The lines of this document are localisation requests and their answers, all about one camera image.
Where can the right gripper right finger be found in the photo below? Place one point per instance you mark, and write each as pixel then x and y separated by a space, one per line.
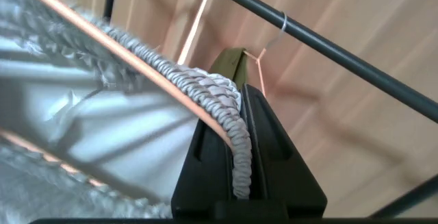
pixel 284 179

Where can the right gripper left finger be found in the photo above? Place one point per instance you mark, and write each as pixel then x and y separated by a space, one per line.
pixel 202 183

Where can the green printed shirt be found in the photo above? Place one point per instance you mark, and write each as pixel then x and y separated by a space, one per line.
pixel 229 63

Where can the black clothes rack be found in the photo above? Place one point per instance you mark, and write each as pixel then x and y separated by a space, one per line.
pixel 325 46

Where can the pale grey garment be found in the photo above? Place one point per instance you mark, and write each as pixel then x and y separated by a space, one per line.
pixel 119 124

